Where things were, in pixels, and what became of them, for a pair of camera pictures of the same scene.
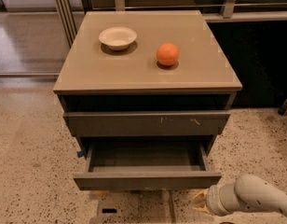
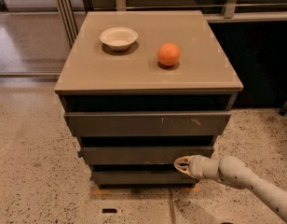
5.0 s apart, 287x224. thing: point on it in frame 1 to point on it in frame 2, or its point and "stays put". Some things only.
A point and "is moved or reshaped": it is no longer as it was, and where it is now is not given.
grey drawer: [145, 166] is moved or reshaped
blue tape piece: [80, 154] stays put
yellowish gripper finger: [201, 197] to [183, 160]
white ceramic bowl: [117, 38] stays put
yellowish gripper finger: [202, 208] to [184, 168]
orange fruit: [168, 54] stays put
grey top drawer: [145, 123] stays put
